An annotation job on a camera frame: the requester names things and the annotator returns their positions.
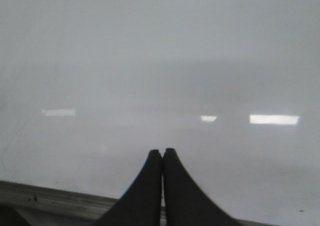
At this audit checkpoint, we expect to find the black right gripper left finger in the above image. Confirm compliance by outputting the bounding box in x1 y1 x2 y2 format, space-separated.
93 149 162 225

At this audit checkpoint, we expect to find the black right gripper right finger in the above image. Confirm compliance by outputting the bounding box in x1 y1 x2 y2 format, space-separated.
162 148 241 225

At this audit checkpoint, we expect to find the white whiteboard surface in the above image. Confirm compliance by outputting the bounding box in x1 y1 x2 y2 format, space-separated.
0 0 320 225

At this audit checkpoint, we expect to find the grey aluminium whiteboard frame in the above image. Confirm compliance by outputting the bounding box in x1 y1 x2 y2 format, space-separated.
0 174 320 225

